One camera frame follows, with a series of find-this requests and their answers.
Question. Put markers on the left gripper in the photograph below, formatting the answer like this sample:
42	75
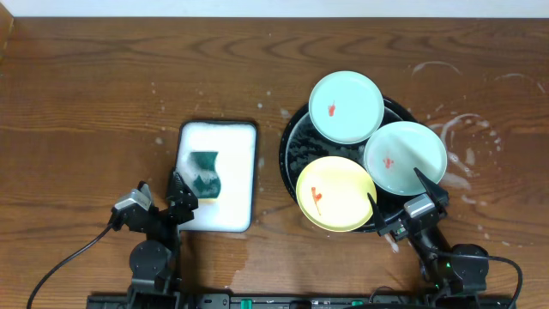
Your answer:
172	209

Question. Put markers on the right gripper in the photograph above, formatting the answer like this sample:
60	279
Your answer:
396	232

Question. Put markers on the green yellow sponge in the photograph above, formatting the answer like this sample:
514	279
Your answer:
205	180

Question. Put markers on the mint green plate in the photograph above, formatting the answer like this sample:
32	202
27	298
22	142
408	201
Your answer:
395	150
346	107

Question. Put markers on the yellow plate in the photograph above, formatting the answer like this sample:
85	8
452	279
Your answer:
336	193

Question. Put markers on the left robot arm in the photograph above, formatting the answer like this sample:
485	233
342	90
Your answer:
155	262

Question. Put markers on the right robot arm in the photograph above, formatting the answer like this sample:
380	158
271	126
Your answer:
456	272

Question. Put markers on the black rectangular soapy tray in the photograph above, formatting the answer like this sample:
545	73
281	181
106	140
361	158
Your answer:
235	143

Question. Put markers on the black round tray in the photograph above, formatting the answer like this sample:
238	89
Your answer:
301	144

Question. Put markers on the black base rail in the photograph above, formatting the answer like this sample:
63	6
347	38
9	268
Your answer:
226	301

